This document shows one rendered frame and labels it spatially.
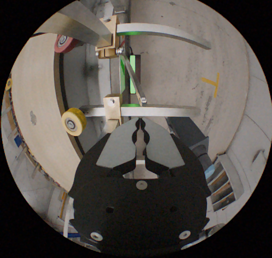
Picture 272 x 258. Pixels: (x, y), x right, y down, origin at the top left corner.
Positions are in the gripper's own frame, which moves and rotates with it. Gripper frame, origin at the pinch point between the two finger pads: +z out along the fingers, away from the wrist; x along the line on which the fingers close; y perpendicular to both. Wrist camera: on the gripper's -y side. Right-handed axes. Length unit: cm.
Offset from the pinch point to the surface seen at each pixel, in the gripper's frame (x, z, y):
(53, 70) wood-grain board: -23.5, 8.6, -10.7
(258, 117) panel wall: 251, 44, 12
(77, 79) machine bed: -28.2, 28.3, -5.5
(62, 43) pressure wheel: -19.7, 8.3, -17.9
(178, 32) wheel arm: 9.9, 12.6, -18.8
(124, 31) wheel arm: -3.7, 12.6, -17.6
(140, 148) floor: 3, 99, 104
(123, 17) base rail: -6.6, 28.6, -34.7
